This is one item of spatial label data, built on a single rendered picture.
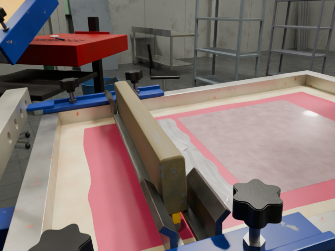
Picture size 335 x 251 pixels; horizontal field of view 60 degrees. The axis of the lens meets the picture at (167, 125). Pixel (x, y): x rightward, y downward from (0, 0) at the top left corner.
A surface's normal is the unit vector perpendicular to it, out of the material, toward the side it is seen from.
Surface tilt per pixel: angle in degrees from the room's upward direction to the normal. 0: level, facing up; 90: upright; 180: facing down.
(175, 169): 90
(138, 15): 90
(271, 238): 4
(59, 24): 90
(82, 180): 4
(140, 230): 4
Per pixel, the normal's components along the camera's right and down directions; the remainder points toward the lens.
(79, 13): 0.49, 0.08
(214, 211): -0.72, -0.53
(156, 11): 0.51, 0.32
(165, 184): 0.29, 0.35
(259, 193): -0.07, -0.92
